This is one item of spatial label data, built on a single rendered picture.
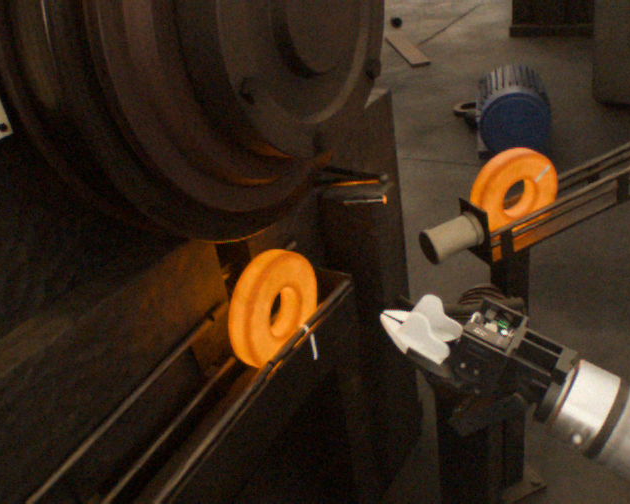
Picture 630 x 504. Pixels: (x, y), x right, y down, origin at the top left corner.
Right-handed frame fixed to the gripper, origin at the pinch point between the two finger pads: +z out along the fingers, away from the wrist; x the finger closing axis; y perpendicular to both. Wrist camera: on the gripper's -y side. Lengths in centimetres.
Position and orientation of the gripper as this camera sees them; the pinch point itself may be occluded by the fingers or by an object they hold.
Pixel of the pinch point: (390, 323)
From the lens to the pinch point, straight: 79.1
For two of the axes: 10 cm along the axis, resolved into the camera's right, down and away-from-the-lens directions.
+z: -8.4, -4.2, 3.4
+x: -5.3, 5.1, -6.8
